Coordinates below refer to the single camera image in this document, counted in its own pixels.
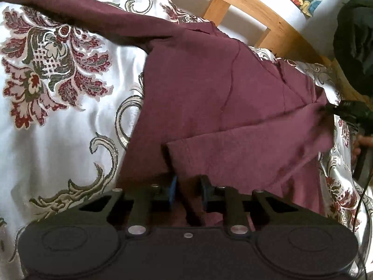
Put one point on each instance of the wooden bed frame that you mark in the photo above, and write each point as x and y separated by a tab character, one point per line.
282	28

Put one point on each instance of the maroon cloth garment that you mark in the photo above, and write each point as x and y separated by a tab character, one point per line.
211	106

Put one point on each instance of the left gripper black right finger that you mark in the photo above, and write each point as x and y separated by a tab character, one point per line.
225	206

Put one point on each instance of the dark green clothing pile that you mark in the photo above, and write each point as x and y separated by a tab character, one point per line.
352	44

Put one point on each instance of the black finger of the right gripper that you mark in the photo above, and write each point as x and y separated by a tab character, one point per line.
351	111

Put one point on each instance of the person's right hand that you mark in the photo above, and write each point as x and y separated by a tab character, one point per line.
360	141

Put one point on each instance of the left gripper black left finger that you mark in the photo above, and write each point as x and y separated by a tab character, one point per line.
147	204

